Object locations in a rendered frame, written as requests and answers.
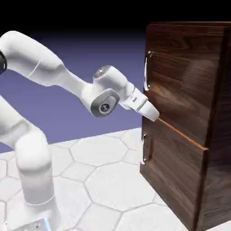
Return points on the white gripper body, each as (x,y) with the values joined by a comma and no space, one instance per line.
(148,110)

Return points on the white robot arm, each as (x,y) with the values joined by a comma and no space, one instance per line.
(45,68)

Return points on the dark wood cabinet door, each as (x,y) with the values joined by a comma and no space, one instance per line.
(182,83)
(171,171)

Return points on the dark wood cabinet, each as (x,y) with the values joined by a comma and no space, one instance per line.
(213,126)

